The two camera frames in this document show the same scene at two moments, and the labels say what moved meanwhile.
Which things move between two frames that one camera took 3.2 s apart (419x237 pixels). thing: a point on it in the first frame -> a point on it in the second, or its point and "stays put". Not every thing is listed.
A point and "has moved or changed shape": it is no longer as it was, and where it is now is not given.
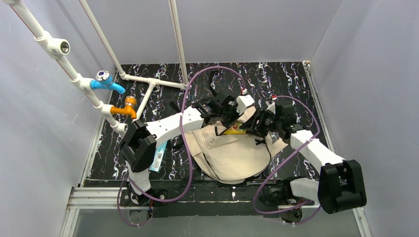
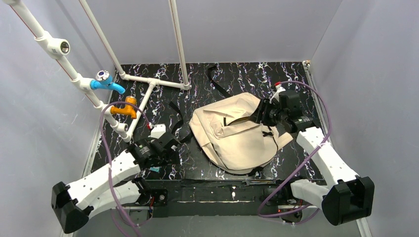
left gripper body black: x=225 y=121 -> x=169 y=144
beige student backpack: x=240 y=158 has moved or changed shape
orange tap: x=130 y=101 stays put
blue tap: x=104 y=79 stays put
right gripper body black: x=256 y=123 -> x=266 y=113
